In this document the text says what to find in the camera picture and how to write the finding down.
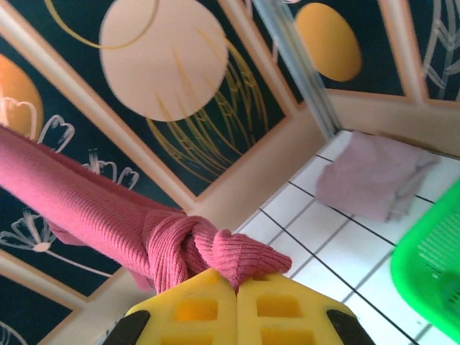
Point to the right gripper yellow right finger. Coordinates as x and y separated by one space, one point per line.
284 316

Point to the aluminium frame post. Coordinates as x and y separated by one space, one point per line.
302 72

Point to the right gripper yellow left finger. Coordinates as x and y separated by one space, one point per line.
194 312

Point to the dark red tank top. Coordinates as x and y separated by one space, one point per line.
90 208

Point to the pale pink tank top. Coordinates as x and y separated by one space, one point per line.
366 179

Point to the green plastic basket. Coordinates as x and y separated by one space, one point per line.
427 258

